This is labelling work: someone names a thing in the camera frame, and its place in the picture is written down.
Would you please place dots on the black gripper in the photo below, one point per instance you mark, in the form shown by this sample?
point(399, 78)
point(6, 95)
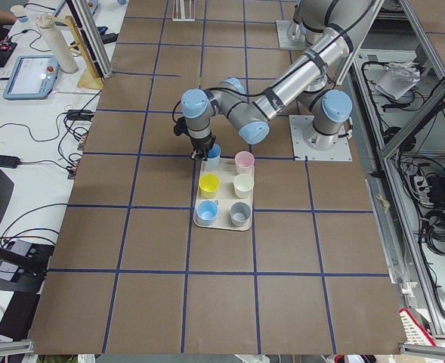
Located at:
point(202, 144)

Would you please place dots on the yellow cup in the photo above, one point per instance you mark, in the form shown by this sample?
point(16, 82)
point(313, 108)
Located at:
point(209, 185)

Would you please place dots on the pink cup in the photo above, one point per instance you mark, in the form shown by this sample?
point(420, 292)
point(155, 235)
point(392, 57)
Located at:
point(244, 162)

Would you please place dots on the cream white cup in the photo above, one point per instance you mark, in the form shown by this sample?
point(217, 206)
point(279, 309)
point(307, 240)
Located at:
point(243, 185)

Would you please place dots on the grey cup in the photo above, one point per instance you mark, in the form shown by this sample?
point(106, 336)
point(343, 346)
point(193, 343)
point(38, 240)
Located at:
point(240, 213)

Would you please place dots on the white cup rack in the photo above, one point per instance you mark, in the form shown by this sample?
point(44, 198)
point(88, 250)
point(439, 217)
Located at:
point(184, 10)

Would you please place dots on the beige plastic tray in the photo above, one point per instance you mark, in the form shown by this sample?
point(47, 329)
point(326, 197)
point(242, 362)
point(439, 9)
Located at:
point(226, 171)

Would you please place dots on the black usb hub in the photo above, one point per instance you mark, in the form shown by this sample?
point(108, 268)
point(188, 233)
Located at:
point(79, 115)

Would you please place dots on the wooden stand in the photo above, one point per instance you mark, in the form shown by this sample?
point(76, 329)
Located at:
point(90, 78)

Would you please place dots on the white cylinder roll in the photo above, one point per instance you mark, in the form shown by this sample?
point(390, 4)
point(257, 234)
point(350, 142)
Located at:
point(56, 42)

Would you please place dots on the blue teach pendant tablet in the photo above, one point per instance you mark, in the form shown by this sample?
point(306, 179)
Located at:
point(32, 78)

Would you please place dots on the black power adapter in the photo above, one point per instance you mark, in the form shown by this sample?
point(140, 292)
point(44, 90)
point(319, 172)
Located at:
point(10, 162)

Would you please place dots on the crumpled white paper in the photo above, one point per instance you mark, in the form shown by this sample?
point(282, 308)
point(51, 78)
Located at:
point(398, 79)

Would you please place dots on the black monitor stand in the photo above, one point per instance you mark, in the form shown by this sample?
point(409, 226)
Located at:
point(23, 265)

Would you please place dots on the red white box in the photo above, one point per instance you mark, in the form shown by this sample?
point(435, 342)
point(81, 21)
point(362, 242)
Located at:
point(415, 333)

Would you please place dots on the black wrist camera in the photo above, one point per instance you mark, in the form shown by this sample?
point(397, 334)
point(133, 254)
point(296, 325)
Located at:
point(180, 127)

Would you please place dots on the light blue handled cup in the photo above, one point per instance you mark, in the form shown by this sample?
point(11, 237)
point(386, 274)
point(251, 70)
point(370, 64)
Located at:
point(207, 212)

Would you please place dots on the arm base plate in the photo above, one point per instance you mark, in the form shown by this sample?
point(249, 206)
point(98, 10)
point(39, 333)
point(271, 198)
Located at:
point(308, 145)
point(293, 36)

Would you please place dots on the aluminium frame post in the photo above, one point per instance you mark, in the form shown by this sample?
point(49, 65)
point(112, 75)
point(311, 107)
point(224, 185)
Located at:
point(91, 37)

